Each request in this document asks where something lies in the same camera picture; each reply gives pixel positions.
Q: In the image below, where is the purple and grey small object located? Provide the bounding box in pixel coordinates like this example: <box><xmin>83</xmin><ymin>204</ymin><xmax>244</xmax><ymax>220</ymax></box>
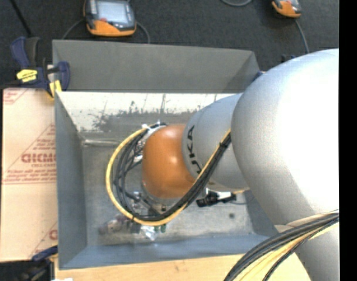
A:
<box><xmin>97</xmin><ymin>214</ymin><xmax>133</xmax><ymax>235</ymax></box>

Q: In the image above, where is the brown cardboard board, red print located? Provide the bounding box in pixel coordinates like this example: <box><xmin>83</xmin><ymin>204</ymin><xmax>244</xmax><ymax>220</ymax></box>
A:
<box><xmin>0</xmin><ymin>87</ymin><xmax>59</xmax><ymax>263</ymax></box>

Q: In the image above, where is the grey metal bin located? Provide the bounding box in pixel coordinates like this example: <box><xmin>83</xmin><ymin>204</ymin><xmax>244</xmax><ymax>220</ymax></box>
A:
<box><xmin>52</xmin><ymin>39</ymin><xmax>279</xmax><ymax>270</ymax></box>

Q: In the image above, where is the black cylinder on white bracket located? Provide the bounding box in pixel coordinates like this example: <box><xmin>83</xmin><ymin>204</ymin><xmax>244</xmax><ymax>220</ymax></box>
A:
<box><xmin>195</xmin><ymin>188</ymin><xmax>238</xmax><ymax>208</ymax></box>

